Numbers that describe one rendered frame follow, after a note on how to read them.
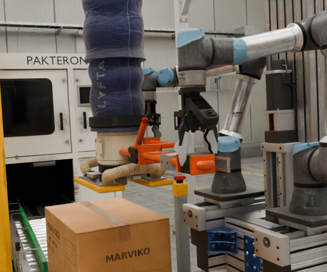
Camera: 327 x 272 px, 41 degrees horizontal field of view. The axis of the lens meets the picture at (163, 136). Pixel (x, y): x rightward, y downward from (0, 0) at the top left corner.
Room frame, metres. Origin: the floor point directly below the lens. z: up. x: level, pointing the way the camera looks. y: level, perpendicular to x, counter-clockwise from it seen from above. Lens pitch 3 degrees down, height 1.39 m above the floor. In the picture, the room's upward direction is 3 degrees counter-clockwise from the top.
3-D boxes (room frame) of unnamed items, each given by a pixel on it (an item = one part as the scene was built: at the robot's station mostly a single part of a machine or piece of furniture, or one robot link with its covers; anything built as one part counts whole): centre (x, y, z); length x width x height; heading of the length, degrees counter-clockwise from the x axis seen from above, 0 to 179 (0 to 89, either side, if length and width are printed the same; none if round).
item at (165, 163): (1.30, -0.03, 1.24); 0.07 x 0.07 x 0.04; 26
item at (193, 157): (1.18, -0.08, 1.25); 0.08 x 0.07 x 0.05; 26
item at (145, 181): (1.76, 0.09, 1.15); 0.34 x 0.10 x 0.05; 26
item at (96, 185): (1.68, 0.26, 1.15); 0.34 x 0.10 x 0.05; 26
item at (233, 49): (1.24, -0.18, 1.55); 0.11 x 0.11 x 0.08; 17
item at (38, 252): (3.01, 0.99, 0.60); 1.60 x 0.10 x 0.09; 22
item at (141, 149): (1.49, 0.07, 1.25); 0.10 x 0.08 x 0.06; 116
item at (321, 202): (1.46, -0.49, 1.09); 0.15 x 0.15 x 0.10
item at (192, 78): (1.20, -0.08, 1.47); 0.08 x 0.08 x 0.05
